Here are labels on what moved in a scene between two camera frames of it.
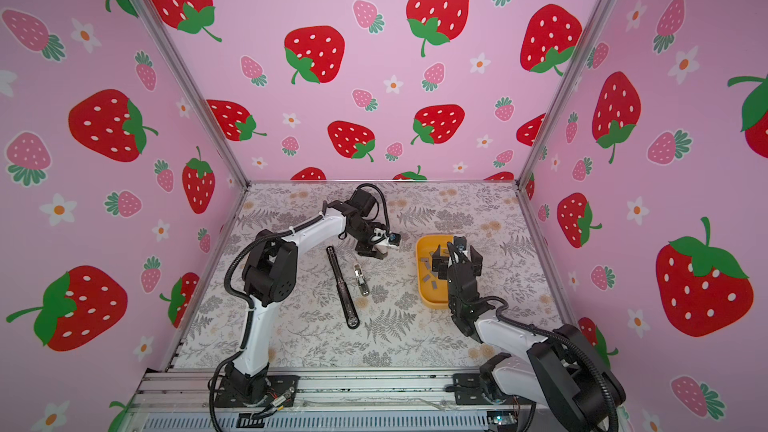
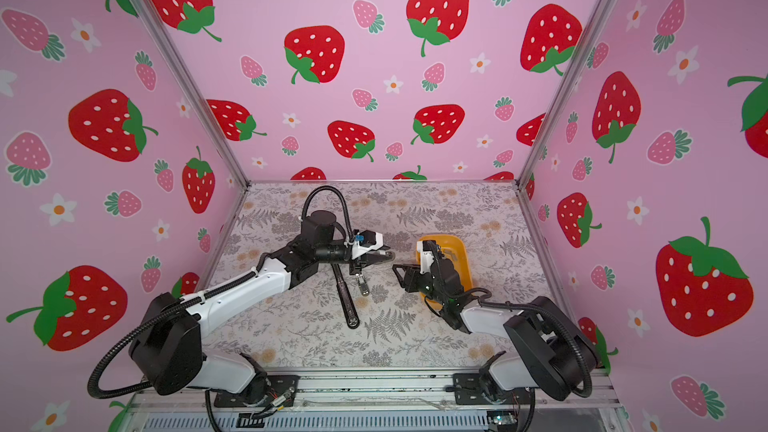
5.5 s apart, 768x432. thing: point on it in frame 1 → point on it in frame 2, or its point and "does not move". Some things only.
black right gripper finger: [440, 264] → [410, 281]
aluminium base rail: [201, 400] does not move
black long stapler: [348, 309] does not move
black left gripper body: [363, 235] → [335, 253]
